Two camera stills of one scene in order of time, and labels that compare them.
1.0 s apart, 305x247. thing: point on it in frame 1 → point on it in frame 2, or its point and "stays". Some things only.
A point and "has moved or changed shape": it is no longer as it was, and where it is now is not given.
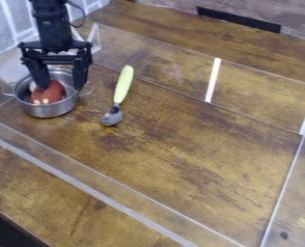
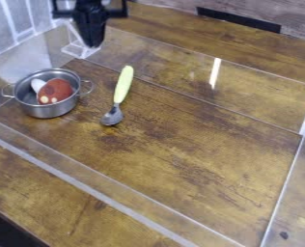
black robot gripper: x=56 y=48 → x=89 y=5
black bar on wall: x=239 y=20 stays
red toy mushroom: x=51 y=94 has moved or changed shape
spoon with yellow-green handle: x=112 y=118 stays
